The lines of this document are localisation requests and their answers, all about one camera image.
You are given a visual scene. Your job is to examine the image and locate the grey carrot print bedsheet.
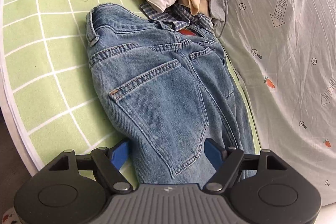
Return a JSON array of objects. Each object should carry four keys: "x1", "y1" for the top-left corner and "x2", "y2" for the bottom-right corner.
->
[{"x1": 207, "y1": 0, "x2": 336, "y2": 208}]

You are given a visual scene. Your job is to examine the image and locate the blue plaid shirt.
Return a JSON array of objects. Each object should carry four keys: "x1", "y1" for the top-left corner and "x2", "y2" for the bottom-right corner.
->
[{"x1": 140, "y1": 2, "x2": 213, "y2": 32}]

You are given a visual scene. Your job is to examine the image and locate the green grid mat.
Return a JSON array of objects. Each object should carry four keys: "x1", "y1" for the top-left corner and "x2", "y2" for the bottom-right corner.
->
[{"x1": 0, "y1": 0, "x2": 262, "y2": 171}]

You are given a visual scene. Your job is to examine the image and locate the blue denim jeans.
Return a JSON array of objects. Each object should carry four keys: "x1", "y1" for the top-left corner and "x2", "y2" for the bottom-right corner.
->
[{"x1": 85, "y1": 3, "x2": 255, "y2": 185}]

